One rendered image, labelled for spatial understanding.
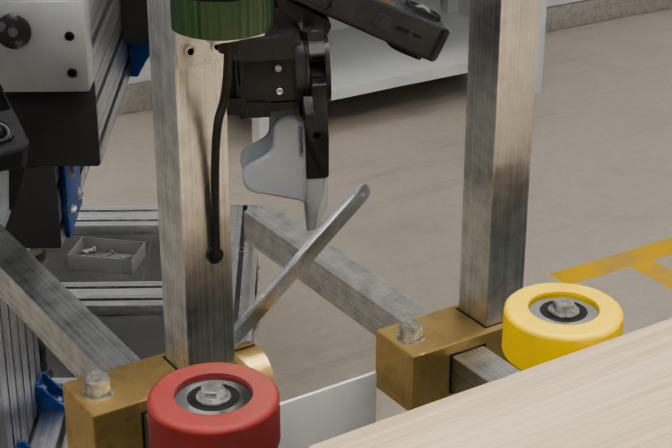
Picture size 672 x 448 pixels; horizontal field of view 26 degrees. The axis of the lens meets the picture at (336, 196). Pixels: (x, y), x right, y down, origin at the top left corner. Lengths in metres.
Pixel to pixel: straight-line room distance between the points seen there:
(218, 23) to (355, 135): 2.97
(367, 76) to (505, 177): 2.76
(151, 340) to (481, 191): 1.38
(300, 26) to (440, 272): 2.11
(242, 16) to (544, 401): 0.29
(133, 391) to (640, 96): 3.29
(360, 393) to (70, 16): 0.48
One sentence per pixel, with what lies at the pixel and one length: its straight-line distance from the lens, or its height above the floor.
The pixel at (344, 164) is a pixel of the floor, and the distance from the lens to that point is 3.60.
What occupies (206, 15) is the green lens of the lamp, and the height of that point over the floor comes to 1.13.
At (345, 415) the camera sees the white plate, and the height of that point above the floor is 0.77.
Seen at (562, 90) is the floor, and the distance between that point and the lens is 4.17.
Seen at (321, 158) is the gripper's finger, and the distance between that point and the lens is 0.99.
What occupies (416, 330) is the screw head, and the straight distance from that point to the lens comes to 1.08.
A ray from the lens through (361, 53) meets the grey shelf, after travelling 4.00.
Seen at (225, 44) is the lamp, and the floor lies 1.11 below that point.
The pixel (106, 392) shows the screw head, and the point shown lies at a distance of 0.96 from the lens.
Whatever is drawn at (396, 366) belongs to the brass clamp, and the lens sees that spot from 1.09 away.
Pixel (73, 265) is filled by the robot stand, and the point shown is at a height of 0.22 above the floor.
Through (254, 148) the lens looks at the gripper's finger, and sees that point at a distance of 1.04.
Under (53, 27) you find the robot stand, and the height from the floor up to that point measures 0.97.
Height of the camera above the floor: 1.37
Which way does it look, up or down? 24 degrees down
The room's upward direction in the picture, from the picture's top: straight up
